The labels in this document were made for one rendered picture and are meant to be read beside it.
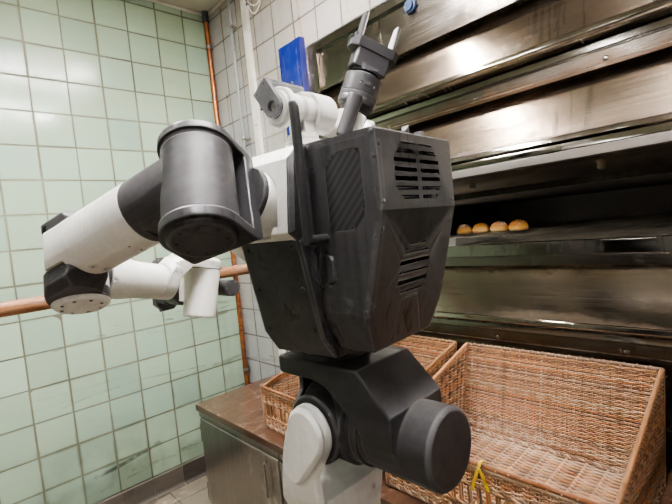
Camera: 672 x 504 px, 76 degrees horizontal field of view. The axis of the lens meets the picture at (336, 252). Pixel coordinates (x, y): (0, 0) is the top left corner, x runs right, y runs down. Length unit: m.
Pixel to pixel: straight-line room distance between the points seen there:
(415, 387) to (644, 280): 0.86
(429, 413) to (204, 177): 0.42
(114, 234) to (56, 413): 1.88
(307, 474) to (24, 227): 1.86
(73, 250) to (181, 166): 0.20
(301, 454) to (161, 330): 1.84
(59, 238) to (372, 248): 0.41
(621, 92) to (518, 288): 0.60
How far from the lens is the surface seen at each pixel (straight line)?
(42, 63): 2.52
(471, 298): 1.56
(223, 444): 1.98
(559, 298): 1.44
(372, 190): 0.53
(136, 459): 2.63
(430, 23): 1.72
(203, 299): 0.90
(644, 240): 1.36
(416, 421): 0.63
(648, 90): 1.38
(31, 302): 1.07
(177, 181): 0.53
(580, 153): 1.24
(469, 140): 1.53
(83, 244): 0.65
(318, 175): 0.58
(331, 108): 0.76
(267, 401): 1.69
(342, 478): 0.83
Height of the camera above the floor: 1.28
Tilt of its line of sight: 3 degrees down
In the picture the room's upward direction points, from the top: 6 degrees counter-clockwise
